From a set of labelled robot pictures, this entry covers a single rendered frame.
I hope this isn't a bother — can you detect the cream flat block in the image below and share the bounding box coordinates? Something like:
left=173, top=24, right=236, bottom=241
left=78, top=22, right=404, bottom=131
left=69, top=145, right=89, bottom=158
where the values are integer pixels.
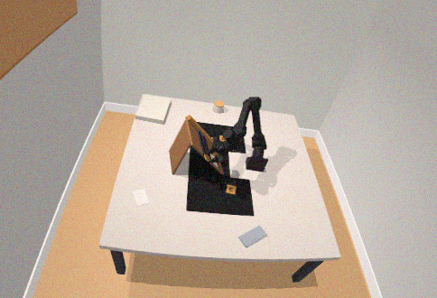
left=135, top=94, right=172, bottom=124

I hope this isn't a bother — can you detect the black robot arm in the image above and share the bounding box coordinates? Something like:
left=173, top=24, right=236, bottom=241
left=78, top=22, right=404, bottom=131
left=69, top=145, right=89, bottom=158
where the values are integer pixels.
left=213, top=97, right=267, bottom=158

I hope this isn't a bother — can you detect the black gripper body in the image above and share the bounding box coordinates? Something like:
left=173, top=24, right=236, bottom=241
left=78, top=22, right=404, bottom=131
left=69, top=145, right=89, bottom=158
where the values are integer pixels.
left=212, top=137, right=233, bottom=167

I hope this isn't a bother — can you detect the white flat card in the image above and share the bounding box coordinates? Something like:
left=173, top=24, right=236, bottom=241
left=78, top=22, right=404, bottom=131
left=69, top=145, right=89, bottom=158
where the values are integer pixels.
left=133, top=189, right=150, bottom=206

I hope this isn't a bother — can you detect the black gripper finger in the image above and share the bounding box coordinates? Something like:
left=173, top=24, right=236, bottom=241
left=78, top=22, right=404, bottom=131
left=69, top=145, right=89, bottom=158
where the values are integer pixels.
left=206, top=145, right=218, bottom=155
left=208, top=155, right=219, bottom=163

